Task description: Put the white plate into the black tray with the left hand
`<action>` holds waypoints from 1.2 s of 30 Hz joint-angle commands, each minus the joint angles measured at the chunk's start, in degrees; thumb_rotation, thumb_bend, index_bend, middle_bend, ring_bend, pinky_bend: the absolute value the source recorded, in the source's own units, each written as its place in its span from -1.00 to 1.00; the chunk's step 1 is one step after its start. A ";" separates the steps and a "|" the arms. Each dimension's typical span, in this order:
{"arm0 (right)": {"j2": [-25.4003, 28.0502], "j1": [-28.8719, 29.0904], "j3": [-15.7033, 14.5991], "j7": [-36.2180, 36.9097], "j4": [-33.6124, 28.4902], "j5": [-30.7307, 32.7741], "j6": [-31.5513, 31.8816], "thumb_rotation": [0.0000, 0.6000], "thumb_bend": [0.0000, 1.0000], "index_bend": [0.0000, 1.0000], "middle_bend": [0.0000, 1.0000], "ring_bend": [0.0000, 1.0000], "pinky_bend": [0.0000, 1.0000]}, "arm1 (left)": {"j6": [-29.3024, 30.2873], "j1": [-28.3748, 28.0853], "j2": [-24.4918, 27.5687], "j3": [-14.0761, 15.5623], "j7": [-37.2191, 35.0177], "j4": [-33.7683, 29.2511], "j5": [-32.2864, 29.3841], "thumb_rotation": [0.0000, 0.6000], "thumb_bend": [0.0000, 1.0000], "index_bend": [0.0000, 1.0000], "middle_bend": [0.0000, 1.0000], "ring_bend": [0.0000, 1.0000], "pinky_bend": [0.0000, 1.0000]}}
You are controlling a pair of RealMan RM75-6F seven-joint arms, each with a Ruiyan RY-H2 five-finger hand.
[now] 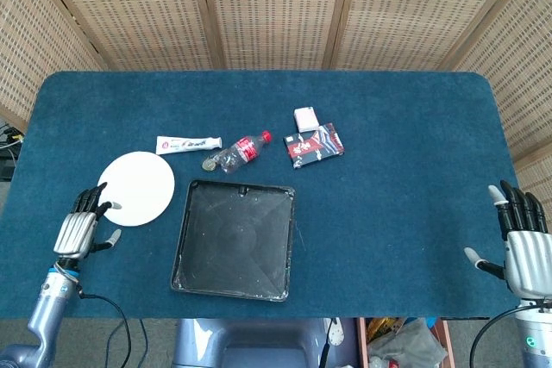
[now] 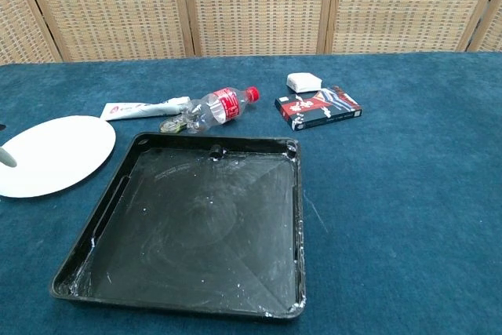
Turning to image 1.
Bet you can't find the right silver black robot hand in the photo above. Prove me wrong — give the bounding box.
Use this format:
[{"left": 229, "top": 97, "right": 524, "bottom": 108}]
[{"left": 463, "top": 179, "right": 552, "bottom": 302}]

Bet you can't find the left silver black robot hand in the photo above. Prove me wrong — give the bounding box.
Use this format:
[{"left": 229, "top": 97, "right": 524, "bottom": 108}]
[{"left": 53, "top": 182, "right": 122, "bottom": 261}]

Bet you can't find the white round plate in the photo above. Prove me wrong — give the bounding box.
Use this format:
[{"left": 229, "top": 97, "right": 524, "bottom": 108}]
[{"left": 97, "top": 151, "right": 176, "bottom": 228}]

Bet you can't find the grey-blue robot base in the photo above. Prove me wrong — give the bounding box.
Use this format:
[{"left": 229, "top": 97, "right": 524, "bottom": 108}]
[{"left": 171, "top": 318, "right": 346, "bottom": 368}]

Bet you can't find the black square tray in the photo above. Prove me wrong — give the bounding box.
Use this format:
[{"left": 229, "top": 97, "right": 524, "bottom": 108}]
[{"left": 170, "top": 178, "right": 297, "bottom": 303}]

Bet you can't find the white toothpaste tube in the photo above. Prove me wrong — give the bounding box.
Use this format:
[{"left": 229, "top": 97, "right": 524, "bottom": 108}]
[{"left": 155, "top": 134, "right": 224, "bottom": 156}]

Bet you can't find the wooden box of clutter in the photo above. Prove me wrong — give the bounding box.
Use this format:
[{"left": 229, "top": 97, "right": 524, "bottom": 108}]
[{"left": 355, "top": 316, "right": 454, "bottom": 368}]

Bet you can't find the empty cola plastic bottle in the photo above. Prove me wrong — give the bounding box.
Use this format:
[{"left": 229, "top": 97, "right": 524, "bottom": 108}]
[{"left": 217, "top": 129, "right": 273, "bottom": 175}]

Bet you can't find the blue felt table cover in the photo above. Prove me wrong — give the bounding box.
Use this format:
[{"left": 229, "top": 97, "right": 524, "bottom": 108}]
[{"left": 0, "top": 69, "right": 521, "bottom": 321}]

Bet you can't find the white pink small box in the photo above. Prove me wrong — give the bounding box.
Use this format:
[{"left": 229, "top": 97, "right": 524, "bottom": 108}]
[{"left": 293, "top": 107, "right": 322, "bottom": 134}]

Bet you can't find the woven bamboo folding screen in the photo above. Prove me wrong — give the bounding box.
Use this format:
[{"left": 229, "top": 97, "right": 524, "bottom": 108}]
[{"left": 0, "top": 0, "right": 552, "bottom": 218}]

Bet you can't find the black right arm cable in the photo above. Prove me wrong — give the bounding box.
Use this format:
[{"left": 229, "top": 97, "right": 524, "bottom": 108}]
[{"left": 468, "top": 298, "right": 546, "bottom": 368}]

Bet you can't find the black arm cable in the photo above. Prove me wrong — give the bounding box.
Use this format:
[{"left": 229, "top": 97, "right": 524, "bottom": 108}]
[
  {"left": 77, "top": 284, "right": 148, "bottom": 368},
  {"left": 468, "top": 298, "right": 546, "bottom": 368}
]

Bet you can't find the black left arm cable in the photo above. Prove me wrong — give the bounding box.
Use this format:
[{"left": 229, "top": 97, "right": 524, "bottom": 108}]
[{"left": 77, "top": 284, "right": 148, "bottom": 368}]

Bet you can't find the cables and power equipment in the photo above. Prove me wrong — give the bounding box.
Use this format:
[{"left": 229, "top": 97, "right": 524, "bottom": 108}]
[{"left": 0, "top": 115, "right": 25, "bottom": 184}]

